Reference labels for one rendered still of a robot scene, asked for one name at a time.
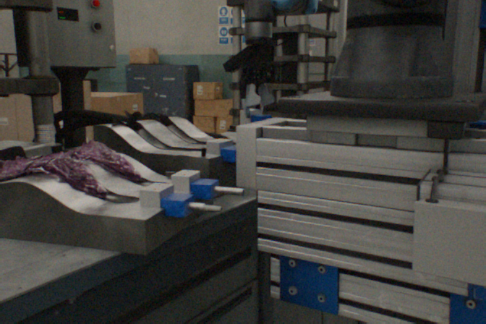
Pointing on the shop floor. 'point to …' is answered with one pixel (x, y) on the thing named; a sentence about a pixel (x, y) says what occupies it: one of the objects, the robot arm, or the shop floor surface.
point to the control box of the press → (73, 27)
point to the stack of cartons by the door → (211, 108)
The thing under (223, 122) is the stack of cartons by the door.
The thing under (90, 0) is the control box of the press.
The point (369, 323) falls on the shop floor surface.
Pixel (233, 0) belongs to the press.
